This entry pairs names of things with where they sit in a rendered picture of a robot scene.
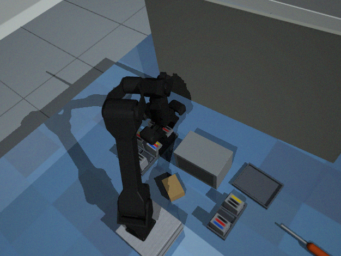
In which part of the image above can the orange-handled screwdriver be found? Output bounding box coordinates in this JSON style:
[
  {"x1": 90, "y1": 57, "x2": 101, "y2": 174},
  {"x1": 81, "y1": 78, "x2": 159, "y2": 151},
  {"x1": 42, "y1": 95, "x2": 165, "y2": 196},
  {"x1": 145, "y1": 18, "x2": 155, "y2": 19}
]
[{"x1": 281, "y1": 224, "x2": 329, "y2": 256}]

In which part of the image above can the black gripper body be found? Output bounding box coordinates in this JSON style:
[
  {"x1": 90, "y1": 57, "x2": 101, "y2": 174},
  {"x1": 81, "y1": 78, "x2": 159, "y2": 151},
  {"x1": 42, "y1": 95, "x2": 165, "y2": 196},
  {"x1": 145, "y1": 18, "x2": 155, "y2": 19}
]
[{"x1": 139, "y1": 100, "x2": 186, "y2": 145}]

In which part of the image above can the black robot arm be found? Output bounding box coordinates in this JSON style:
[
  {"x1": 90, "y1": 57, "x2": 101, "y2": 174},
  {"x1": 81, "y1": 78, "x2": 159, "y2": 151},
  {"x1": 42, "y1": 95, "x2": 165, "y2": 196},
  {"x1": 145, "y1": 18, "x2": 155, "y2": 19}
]
[{"x1": 101, "y1": 72, "x2": 173, "y2": 242}]

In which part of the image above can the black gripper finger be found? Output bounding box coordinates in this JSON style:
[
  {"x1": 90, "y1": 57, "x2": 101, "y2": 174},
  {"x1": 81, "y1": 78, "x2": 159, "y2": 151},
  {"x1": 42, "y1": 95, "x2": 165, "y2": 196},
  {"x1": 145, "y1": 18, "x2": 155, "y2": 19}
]
[
  {"x1": 167, "y1": 116, "x2": 179, "y2": 129},
  {"x1": 160, "y1": 131, "x2": 166, "y2": 139}
]

